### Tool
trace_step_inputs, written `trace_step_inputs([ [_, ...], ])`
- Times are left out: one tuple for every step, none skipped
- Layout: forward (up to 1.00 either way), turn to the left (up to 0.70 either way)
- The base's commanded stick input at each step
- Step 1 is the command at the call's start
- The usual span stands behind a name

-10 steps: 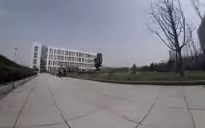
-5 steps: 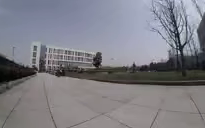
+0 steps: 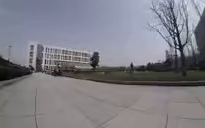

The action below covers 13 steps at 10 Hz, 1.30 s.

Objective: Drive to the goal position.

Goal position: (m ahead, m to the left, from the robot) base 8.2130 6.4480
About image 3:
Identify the grass lawn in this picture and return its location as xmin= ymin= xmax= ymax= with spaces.
xmin=63 ymin=68 xmax=205 ymax=82

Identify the lamp pole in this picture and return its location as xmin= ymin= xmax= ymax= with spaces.
xmin=7 ymin=45 xmax=13 ymax=62

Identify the white multi-storey building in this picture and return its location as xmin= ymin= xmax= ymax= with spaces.
xmin=27 ymin=42 xmax=94 ymax=72

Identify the row of trees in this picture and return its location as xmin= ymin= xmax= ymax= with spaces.
xmin=133 ymin=49 xmax=205 ymax=72

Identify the bare tree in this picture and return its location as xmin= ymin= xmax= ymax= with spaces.
xmin=147 ymin=0 xmax=204 ymax=76

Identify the grey kerb beside lawn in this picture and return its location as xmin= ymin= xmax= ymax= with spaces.
xmin=64 ymin=75 xmax=205 ymax=87

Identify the dark green hedge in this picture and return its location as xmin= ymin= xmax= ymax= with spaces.
xmin=0 ymin=53 xmax=33 ymax=83

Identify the grey kerb beside hedge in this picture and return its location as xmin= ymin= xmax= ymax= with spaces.
xmin=0 ymin=73 xmax=34 ymax=93

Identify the grey paved slab path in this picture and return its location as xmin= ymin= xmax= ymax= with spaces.
xmin=0 ymin=72 xmax=205 ymax=128

